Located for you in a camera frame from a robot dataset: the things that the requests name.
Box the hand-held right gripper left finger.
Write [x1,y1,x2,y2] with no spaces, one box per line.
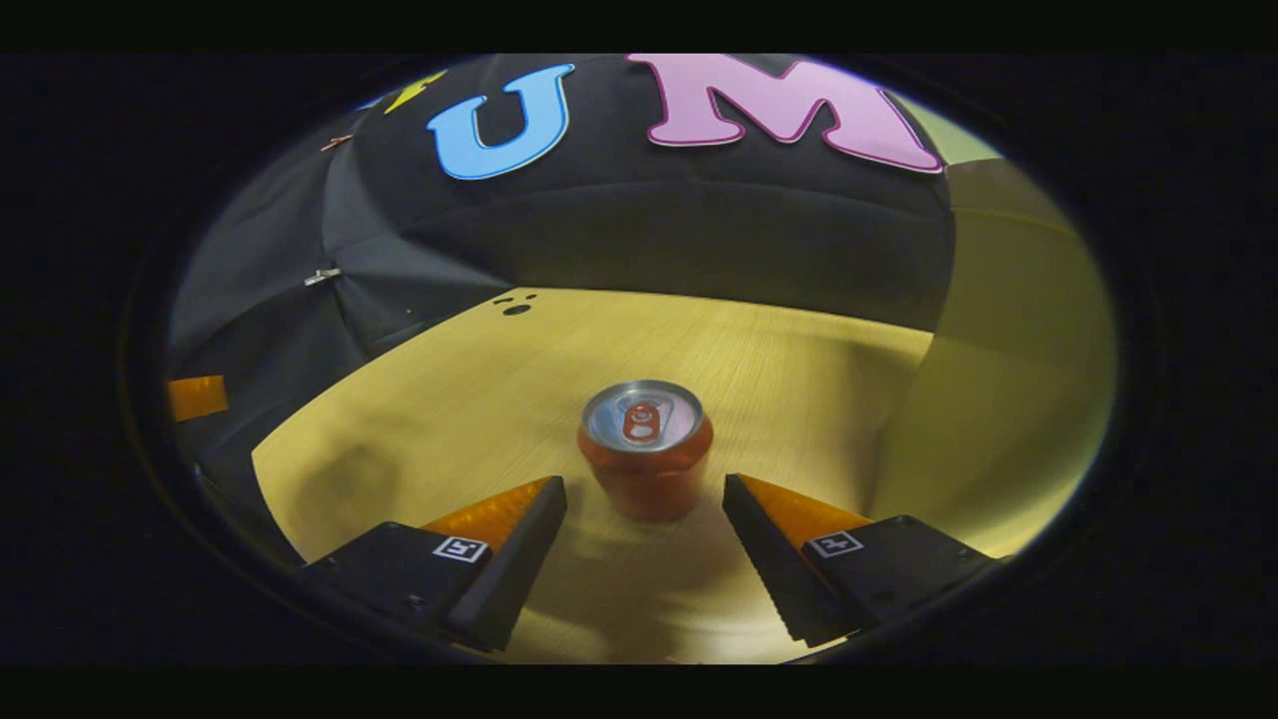
[300,475,568,655]

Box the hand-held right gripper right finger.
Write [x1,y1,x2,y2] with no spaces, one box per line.
[723,473,999,648]

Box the orange pop can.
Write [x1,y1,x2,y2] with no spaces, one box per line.
[577,379,716,523]

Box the green desktop garbage bin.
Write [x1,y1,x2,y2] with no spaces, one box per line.
[869,95,1117,560]

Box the wooden desktop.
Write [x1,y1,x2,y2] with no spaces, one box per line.
[250,288,935,666]

